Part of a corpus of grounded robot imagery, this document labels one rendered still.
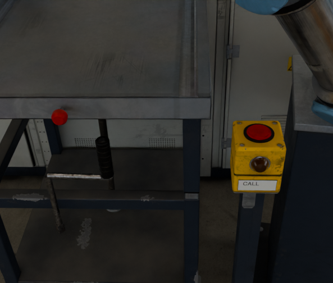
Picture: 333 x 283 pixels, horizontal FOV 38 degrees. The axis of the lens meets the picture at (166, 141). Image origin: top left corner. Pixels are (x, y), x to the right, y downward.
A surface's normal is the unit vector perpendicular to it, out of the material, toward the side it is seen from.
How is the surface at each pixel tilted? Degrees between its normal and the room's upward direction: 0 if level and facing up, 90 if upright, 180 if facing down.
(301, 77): 0
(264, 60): 90
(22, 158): 90
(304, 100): 0
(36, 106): 90
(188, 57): 0
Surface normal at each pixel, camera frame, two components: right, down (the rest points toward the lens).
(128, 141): -0.04, 0.62
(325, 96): -0.80, 0.31
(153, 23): -0.03, -0.78
